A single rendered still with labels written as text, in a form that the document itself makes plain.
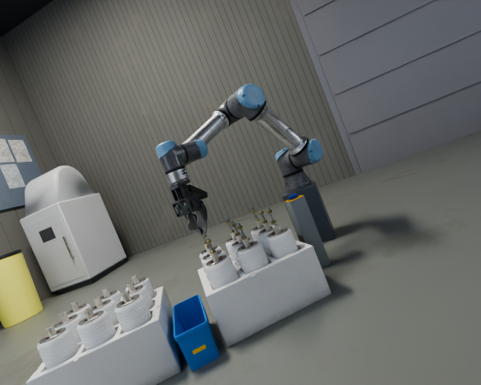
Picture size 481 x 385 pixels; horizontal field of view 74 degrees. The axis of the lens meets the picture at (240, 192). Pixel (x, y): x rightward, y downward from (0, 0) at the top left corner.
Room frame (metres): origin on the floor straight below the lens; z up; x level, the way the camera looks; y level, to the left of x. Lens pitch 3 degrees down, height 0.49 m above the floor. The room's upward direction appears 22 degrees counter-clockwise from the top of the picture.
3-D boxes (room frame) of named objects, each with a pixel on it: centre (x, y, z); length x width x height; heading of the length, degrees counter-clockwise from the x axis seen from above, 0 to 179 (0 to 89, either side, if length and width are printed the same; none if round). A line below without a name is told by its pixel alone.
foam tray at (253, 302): (1.21, 0.07, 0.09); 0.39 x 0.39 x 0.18; 11
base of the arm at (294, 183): (1.72, -0.30, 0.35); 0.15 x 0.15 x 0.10
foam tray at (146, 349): (1.10, 0.60, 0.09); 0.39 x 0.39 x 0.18; 11
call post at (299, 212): (1.34, -0.20, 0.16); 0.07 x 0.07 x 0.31; 11
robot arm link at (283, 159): (1.72, -0.31, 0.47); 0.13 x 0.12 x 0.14; 38
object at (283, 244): (1.11, -0.07, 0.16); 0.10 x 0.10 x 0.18
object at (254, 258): (1.09, 0.05, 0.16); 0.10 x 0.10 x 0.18
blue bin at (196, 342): (1.07, 0.32, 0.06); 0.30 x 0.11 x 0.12; 12
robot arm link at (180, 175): (1.17, 0.19, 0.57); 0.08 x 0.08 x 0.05
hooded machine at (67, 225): (3.73, 2.00, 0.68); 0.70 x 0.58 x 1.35; 164
